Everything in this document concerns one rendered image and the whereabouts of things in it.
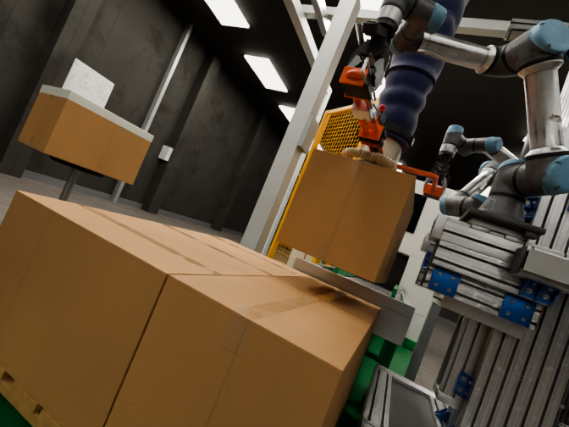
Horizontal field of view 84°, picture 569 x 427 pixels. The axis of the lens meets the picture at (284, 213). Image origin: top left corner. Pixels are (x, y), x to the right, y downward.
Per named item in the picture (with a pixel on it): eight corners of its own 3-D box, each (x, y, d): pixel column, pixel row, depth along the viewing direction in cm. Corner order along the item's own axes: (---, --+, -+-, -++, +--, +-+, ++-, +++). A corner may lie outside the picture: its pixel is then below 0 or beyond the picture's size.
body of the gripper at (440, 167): (431, 171, 158) (439, 149, 159) (430, 176, 166) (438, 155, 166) (447, 174, 155) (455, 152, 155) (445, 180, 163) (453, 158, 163)
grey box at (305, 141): (302, 153, 295) (314, 124, 297) (307, 154, 293) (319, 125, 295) (296, 145, 277) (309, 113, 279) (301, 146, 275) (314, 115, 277)
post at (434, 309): (396, 393, 211) (448, 254, 217) (407, 398, 209) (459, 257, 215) (396, 396, 205) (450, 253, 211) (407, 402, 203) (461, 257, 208)
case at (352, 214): (316, 253, 178) (342, 188, 180) (385, 283, 162) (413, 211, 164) (275, 240, 123) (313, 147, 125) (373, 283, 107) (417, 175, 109)
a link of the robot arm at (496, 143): (533, 185, 175) (492, 152, 150) (511, 183, 184) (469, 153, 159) (539, 165, 175) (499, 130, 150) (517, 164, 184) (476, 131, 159)
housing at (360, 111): (353, 118, 109) (358, 106, 109) (372, 122, 106) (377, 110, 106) (350, 108, 102) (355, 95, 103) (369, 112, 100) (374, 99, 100)
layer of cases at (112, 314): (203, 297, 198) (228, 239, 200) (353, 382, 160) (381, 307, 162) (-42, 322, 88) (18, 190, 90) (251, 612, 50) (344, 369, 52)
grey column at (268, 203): (225, 290, 301) (339, 10, 317) (251, 303, 289) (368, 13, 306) (208, 291, 273) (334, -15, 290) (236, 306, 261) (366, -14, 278)
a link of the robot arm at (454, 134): (468, 130, 161) (460, 122, 157) (461, 150, 161) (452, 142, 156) (453, 131, 168) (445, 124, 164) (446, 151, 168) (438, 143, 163)
